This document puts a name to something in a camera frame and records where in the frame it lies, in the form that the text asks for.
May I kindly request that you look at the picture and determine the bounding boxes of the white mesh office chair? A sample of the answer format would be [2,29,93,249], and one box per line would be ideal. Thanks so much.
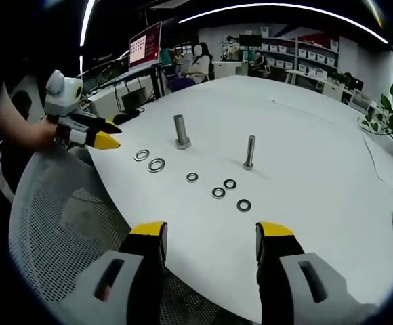
[8,145,262,325]

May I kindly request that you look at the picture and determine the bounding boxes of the black device with cable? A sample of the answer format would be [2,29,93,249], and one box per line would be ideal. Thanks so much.
[110,107,146,125]

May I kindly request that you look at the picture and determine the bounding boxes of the person's left hand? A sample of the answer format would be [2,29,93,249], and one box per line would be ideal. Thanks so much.
[26,116,73,152]

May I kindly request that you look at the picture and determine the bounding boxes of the black monitor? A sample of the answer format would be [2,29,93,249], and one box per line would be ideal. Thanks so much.
[239,33,264,49]

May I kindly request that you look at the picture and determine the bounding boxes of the long ceiling light strip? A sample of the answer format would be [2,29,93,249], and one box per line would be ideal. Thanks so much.
[178,3,390,45]

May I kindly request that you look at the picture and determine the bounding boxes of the thin threaded stud bolt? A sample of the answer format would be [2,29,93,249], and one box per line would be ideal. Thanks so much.
[243,135,257,171]

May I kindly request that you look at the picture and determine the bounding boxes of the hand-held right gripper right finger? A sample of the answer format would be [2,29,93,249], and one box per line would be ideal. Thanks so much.
[255,221,380,325]

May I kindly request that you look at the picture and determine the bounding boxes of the thick threaded stud bolt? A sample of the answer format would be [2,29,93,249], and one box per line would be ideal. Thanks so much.
[173,114,192,150]

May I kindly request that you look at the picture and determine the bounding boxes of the short ceiling light strip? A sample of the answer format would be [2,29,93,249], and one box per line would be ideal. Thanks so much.
[79,0,96,47]

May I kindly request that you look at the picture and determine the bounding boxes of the shelf with white boxes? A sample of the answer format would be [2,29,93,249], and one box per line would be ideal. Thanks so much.
[260,32,340,81]

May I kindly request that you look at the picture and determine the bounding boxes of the monitor with red screen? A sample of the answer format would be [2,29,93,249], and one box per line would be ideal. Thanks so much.
[128,21,163,69]

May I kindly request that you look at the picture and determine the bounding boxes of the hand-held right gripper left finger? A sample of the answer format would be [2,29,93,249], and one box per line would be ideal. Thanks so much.
[52,221,169,325]

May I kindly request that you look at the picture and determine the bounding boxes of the thin black cable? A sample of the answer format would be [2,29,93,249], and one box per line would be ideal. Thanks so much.
[361,135,393,201]

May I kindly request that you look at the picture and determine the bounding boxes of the dark computer monitor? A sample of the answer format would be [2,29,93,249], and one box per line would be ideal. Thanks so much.
[81,56,130,92]

